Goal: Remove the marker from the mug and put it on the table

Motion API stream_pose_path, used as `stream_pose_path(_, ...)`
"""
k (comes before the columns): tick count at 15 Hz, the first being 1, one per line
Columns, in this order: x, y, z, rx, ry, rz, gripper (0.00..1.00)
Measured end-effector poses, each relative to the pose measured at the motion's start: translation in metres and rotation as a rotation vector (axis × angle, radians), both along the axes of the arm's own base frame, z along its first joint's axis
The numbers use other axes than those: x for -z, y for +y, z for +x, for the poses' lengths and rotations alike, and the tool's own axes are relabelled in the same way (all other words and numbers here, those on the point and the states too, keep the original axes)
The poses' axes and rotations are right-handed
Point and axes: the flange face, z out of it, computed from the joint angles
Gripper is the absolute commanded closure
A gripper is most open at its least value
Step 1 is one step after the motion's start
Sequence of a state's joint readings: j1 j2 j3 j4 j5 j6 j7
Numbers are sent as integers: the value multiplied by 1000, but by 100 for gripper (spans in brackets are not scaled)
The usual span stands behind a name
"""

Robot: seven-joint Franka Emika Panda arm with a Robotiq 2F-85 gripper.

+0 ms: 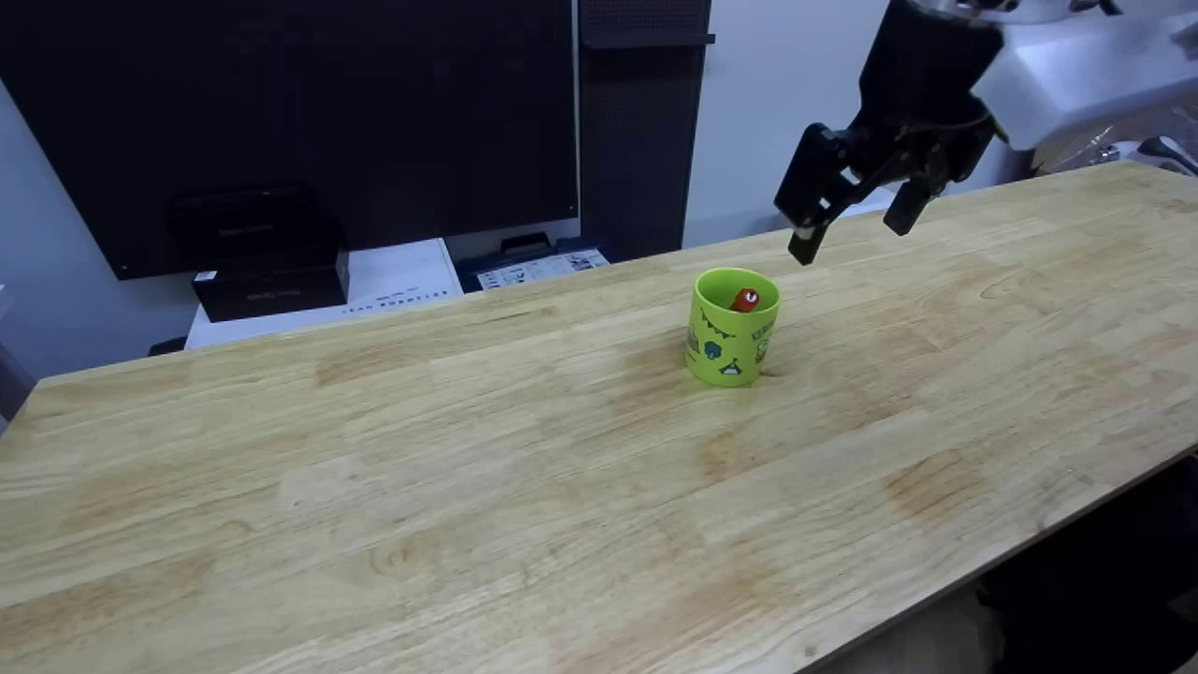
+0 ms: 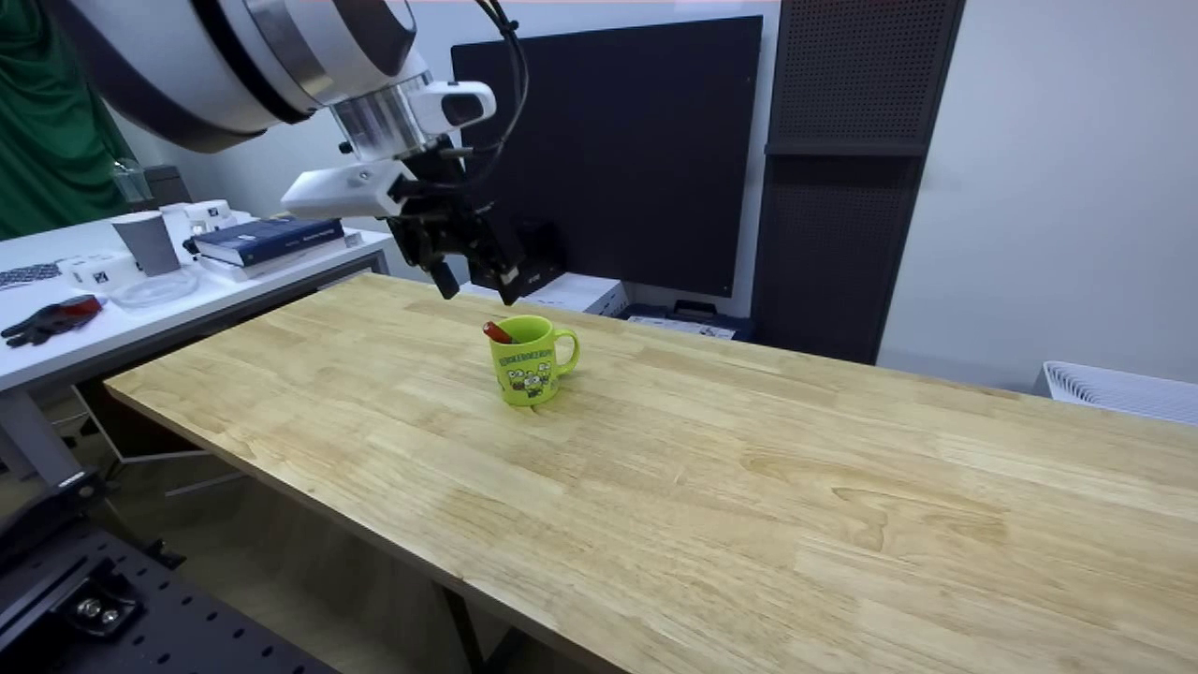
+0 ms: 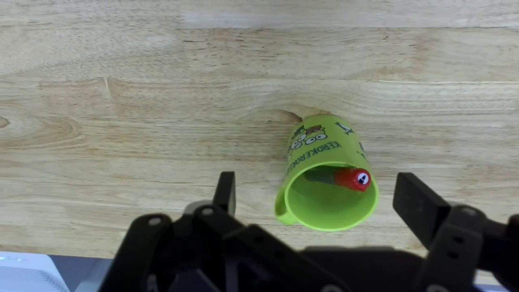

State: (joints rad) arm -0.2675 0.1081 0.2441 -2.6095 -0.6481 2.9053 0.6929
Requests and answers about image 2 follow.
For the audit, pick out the small grey box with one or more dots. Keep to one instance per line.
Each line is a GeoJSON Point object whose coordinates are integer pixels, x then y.
{"type": "Point", "coordinates": [153, 244]}

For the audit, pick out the red capped marker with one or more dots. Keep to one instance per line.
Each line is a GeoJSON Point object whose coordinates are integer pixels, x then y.
{"type": "Point", "coordinates": [499, 329]}

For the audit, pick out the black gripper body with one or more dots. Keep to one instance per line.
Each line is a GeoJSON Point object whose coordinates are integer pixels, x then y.
{"type": "Point", "coordinates": [443, 206]}

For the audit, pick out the white plastic bin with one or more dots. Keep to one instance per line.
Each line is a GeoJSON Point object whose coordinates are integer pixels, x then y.
{"type": "Point", "coordinates": [1118, 389]}

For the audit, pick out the white side desk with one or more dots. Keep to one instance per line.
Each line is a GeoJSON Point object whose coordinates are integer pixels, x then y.
{"type": "Point", "coordinates": [136, 301]}

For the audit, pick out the red and black glove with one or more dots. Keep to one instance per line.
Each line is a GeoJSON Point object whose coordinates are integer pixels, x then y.
{"type": "Point", "coordinates": [55, 321]}

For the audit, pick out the black perforated breadboard plate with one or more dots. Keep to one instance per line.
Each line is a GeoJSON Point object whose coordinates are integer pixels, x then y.
{"type": "Point", "coordinates": [136, 610]}

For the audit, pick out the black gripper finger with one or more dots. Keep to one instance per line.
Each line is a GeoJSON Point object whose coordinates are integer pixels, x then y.
{"type": "Point", "coordinates": [443, 273]}
{"type": "Point", "coordinates": [507, 277]}

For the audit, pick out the clear plastic dish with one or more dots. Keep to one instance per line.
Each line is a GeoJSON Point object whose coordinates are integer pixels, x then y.
{"type": "Point", "coordinates": [153, 291]}

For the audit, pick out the green curtain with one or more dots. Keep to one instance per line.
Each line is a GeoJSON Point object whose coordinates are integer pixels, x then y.
{"type": "Point", "coordinates": [51, 116]}

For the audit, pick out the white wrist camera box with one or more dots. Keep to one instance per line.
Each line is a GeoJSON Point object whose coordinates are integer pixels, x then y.
{"type": "Point", "coordinates": [341, 187]}

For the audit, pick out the blue hardcover book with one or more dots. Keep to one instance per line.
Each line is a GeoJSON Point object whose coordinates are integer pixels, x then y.
{"type": "Point", "coordinates": [269, 241]}

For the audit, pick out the dark brown tall cabinet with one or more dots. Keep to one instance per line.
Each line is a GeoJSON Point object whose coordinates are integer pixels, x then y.
{"type": "Point", "coordinates": [848, 175]}

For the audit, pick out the green cartoon print mug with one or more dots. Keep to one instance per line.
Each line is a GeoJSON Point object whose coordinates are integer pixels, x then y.
{"type": "Point", "coordinates": [531, 362]}

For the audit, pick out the large black monitor screen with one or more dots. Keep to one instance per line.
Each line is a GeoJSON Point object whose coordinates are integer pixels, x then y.
{"type": "Point", "coordinates": [613, 155]}

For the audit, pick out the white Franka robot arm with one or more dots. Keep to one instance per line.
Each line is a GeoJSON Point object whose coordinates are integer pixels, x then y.
{"type": "Point", "coordinates": [239, 56]}

